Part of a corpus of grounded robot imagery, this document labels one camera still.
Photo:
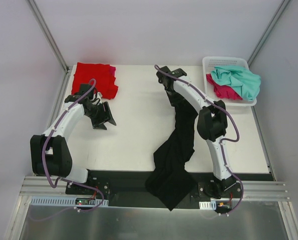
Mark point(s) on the right white cable duct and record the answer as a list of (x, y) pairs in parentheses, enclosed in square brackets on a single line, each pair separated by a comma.
[(207, 205)]

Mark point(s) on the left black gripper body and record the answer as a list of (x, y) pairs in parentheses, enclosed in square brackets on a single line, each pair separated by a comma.
[(105, 113)]

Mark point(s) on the left aluminium frame post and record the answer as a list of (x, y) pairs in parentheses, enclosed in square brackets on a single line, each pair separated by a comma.
[(47, 33)]

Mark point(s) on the left white cable duct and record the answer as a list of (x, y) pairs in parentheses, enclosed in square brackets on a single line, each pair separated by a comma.
[(68, 202)]

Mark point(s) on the teal t-shirt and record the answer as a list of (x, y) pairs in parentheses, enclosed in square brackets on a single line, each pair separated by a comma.
[(245, 83)]

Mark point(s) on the white cable duct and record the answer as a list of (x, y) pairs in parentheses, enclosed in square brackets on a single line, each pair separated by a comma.
[(68, 202), (207, 205)]

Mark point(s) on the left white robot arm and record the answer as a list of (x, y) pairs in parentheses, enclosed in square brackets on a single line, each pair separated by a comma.
[(50, 154)]

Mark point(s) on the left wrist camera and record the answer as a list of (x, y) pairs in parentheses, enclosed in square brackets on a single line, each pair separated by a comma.
[(97, 98)]

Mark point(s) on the aluminium frame post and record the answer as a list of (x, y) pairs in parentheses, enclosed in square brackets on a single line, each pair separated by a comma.
[(47, 33), (268, 30)]

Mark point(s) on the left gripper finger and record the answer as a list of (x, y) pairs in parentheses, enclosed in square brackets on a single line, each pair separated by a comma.
[(108, 115), (99, 126)]

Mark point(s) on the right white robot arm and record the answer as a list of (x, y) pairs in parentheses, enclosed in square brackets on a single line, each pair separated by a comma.
[(211, 126)]

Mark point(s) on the magenta t-shirt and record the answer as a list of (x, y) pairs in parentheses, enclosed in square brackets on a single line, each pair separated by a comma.
[(223, 91)]

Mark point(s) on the folded pink t-shirt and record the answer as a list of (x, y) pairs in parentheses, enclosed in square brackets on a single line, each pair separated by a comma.
[(112, 71)]

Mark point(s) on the white plastic basket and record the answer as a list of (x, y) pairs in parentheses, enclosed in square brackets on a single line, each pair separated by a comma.
[(208, 64)]

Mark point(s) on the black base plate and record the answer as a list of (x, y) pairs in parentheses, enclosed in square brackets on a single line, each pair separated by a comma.
[(147, 200)]

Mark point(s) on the right aluminium frame post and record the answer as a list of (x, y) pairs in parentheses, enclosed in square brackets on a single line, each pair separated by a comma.
[(268, 30)]

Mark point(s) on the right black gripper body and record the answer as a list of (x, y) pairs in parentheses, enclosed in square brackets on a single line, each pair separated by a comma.
[(175, 99)]

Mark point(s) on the black daisy t-shirt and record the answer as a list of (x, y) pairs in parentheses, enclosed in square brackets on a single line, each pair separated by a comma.
[(173, 160)]

